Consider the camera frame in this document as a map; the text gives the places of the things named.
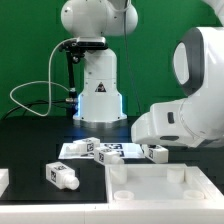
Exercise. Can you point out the white obstacle frame front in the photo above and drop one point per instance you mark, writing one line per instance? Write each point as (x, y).
(132, 212)

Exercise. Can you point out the white block far left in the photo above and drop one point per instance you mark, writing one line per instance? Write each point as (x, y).
(4, 180)

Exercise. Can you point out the white square tabletop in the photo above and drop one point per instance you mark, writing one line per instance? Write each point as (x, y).
(158, 182)

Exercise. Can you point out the paper sheet with tags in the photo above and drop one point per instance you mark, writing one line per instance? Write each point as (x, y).
(126, 150)

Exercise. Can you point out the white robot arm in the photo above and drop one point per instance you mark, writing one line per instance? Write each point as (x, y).
(197, 120)

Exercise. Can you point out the black camera on stand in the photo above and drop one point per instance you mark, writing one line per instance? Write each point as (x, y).
(75, 49)

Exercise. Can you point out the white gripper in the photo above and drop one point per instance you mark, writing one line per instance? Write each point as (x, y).
(160, 126)

